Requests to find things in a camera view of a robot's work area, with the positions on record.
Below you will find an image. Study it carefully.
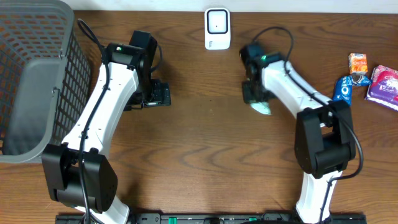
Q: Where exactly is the grey plastic mesh basket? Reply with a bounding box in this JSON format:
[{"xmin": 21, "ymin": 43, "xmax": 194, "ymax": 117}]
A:
[{"xmin": 1, "ymin": 0, "xmax": 91, "ymax": 164}]

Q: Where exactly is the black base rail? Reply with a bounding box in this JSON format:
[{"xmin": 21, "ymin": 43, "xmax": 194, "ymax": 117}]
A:
[{"xmin": 55, "ymin": 212, "xmax": 367, "ymax": 224}]

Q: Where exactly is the blue Oreo cookie pack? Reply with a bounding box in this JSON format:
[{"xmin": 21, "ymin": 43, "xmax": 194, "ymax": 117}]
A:
[{"xmin": 333, "ymin": 74, "xmax": 372, "ymax": 105}]

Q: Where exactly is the mint green wipes pack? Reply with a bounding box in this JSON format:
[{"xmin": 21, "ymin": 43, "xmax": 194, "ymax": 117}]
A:
[{"xmin": 250, "ymin": 102, "xmax": 272, "ymax": 115}]

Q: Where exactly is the red purple Carefree pack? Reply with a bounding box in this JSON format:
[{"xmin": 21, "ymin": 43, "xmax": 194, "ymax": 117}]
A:
[{"xmin": 365, "ymin": 65, "xmax": 397, "ymax": 111}]

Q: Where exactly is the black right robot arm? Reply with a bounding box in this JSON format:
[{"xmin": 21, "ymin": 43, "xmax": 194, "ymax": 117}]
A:
[{"xmin": 239, "ymin": 42, "xmax": 356, "ymax": 223}]

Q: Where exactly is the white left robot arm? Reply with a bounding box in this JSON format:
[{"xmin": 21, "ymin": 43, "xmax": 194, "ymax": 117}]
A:
[{"xmin": 42, "ymin": 30, "xmax": 171, "ymax": 223}]

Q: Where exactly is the orange tissue pack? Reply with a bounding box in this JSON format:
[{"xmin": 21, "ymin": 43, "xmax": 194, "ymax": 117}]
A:
[{"xmin": 348, "ymin": 53, "xmax": 368, "ymax": 75}]

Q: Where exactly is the white barcode scanner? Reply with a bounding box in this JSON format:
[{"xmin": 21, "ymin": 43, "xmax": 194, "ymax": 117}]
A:
[{"xmin": 204, "ymin": 7, "xmax": 231, "ymax": 50}]

